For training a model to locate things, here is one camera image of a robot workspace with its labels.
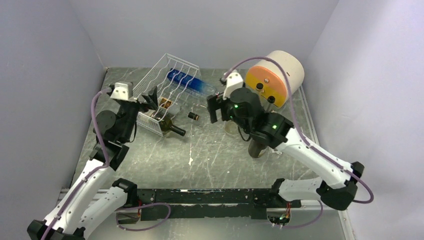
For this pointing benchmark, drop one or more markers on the clear bottle white gold label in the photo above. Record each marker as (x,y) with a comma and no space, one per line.
(259,88)

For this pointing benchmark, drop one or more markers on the blue clear bottle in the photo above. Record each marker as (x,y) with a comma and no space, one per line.
(192,82)

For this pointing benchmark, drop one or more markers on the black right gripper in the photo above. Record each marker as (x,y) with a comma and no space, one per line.
(214,103)

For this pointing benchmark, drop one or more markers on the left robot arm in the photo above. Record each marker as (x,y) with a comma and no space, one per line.
(114,112)

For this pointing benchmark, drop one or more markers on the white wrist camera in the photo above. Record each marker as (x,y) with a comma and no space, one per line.
(122,91)
(232,82)

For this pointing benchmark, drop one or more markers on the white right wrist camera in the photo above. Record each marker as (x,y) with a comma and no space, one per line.
(232,82)

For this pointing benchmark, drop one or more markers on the white paper label sheet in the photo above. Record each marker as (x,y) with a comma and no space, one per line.
(275,151)

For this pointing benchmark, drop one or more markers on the white wire wine rack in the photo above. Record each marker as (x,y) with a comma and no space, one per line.
(157,77)

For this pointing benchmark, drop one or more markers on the dark green bottle black neck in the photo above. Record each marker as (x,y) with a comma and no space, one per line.
(165,124)

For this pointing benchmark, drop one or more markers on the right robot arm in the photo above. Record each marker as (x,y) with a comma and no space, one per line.
(336,181)

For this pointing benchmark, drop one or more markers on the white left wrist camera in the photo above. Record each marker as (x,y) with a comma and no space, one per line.
(122,91)

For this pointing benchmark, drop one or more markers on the brown bottle gold foil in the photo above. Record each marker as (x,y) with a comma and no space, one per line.
(256,149)

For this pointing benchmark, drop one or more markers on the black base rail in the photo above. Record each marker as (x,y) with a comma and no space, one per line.
(210,203)

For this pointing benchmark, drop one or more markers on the cream orange yellow cylinder box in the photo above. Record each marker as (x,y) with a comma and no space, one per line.
(273,79)

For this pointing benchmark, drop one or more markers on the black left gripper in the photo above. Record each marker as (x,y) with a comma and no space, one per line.
(151,98)

